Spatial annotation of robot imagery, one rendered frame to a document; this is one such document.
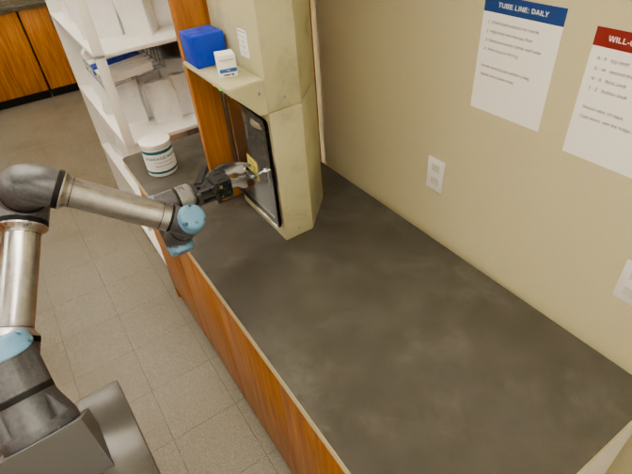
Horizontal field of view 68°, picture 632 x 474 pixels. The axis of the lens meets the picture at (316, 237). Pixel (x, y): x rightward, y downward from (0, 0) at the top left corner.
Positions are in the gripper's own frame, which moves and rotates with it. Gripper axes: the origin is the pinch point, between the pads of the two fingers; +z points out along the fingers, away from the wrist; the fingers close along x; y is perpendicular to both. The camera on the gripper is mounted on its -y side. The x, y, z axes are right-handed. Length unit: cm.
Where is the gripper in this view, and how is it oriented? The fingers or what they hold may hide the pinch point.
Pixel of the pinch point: (246, 169)
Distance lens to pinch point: 156.7
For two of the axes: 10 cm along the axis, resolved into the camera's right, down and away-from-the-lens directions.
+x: -0.7, -7.8, -6.3
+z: 8.3, -3.9, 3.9
